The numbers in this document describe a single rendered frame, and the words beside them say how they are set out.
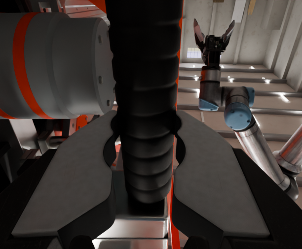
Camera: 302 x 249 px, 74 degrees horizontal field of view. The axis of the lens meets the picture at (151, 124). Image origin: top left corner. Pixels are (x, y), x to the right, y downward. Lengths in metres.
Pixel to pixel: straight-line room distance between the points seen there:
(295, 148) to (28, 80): 0.85
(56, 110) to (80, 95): 0.04
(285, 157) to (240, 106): 0.36
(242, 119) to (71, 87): 0.51
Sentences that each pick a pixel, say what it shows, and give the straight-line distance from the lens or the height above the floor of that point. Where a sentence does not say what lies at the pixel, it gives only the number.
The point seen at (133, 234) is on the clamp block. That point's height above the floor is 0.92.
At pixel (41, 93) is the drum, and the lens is 0.26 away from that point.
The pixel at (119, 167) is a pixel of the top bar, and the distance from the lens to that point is 0.26.
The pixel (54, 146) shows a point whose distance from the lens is 0.42.
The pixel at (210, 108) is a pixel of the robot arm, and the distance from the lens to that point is 0.78.
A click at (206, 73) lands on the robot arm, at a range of 0.79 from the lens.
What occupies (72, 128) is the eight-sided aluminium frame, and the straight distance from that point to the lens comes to 0.55.
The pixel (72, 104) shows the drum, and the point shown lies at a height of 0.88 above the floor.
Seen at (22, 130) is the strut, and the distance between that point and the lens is 0.39.
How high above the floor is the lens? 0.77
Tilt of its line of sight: 31 degrees up
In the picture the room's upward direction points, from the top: 179 degrees clockwise
